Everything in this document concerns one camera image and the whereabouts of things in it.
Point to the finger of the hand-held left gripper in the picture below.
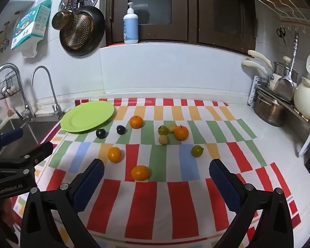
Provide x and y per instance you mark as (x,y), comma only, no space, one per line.
(42,149)
(11,136)

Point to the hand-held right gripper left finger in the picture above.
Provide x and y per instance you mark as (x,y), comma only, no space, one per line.
(89,184)

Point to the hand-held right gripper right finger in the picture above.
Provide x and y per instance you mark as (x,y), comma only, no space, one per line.
(226,186)

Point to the green plate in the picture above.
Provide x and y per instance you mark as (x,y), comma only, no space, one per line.
(87,116)

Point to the orange with stem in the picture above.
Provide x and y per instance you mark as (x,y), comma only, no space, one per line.
(181,133)

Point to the green tomato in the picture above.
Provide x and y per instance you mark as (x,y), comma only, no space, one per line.
(197,150)
(163,130)

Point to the steel sink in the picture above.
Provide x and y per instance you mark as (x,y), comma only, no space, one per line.
(28,131)

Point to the tall chrome kitchen faucet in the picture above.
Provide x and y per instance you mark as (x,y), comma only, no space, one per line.
(23,93)

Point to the dark plum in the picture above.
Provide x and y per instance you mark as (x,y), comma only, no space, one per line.
(101,133)
(121,129)

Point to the slim gooseneck faucet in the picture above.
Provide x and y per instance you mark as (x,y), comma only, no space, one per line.
(53,93)

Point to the striped colourful tablecloth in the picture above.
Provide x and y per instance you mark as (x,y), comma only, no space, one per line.
(149,206)

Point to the large steel pot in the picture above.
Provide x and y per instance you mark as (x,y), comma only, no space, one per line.
(268,109)

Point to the metal dish rack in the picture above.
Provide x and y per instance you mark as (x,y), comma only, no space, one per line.
(292,120)

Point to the steel spatula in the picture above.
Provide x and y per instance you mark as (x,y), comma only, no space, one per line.
(284,87)

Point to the teal and white package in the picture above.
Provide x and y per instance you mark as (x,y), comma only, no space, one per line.
(28,23)

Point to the white ceramic pot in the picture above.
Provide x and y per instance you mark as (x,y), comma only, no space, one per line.
(306,98)

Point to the black frying pan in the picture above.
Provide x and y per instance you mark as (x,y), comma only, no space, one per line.
(97,38)

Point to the copper perforated strainer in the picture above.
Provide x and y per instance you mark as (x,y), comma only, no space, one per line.
(77,31)

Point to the small brass pot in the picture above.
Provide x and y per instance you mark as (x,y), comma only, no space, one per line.
(62,20)

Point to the small lidded steel pot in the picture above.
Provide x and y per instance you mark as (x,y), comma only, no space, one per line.
(280,68)

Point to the white pump soap bottle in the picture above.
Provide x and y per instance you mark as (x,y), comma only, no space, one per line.
(130,25)

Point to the black scissors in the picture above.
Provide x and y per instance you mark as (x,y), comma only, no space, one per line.
(281,33)

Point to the dark brown window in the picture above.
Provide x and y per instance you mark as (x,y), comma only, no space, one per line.
(193,10)

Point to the bicycle shaped wall hook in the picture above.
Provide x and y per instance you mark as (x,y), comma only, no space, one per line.
(0,40)

